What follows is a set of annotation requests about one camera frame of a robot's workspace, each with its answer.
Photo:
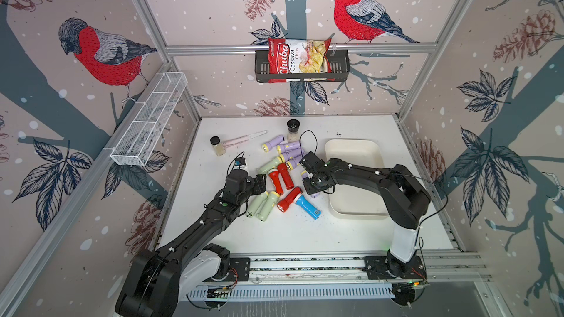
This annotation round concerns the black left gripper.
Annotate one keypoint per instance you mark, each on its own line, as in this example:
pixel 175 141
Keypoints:
pixel 258 183

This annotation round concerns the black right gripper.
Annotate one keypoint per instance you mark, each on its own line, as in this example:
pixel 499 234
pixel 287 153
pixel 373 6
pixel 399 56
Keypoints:
pixel 308 191

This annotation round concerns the green flashlight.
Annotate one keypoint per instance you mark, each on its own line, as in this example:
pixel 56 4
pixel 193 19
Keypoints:
pixel 270 165
pixel 256 204
pixel 268 205

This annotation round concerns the blue flashlight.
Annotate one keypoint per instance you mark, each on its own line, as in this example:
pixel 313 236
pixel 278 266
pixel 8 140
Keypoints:
pixel 310 209

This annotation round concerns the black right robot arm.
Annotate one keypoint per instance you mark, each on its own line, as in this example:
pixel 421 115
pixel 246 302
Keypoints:
pixel 406 200

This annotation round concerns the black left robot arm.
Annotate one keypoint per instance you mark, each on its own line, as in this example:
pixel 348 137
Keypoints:
pixel 153 285

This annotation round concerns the cream plastic storage tray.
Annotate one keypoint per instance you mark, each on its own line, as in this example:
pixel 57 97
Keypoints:
pixel 355 197

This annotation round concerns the red flashlight white head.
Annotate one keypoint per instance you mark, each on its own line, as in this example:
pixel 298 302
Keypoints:
pixel 274 176

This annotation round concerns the green flashlight under purple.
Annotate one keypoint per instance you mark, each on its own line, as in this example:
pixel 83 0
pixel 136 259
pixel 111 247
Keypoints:
pixel 270 165

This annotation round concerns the purple flashlight top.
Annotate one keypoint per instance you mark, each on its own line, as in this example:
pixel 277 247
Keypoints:
pixel 273 143

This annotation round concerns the black-top pepper grinder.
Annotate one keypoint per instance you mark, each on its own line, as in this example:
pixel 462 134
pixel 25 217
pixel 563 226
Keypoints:
pixel 293 130

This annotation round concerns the small glass spice bottle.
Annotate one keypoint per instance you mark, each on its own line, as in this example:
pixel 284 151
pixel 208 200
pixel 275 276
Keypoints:
pixel 217 145

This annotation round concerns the red cassava chips bag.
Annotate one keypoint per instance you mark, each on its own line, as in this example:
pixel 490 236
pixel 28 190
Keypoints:
pixel 298 56

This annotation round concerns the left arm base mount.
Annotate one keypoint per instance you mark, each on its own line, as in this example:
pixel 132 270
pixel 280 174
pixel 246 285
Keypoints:
pixel 220 268

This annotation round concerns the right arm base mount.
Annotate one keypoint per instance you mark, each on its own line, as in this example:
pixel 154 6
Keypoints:
pixel 387 267

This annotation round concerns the black wall basket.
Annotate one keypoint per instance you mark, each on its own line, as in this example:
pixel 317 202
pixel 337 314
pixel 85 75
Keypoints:
pixel 333 67

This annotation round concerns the white wire mesh shelf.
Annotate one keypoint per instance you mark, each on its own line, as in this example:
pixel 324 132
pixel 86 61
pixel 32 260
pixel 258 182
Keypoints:
pixel 141 137

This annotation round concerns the aluminium front rail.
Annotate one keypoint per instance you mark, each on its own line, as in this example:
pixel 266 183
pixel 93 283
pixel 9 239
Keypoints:
pixel 439 266

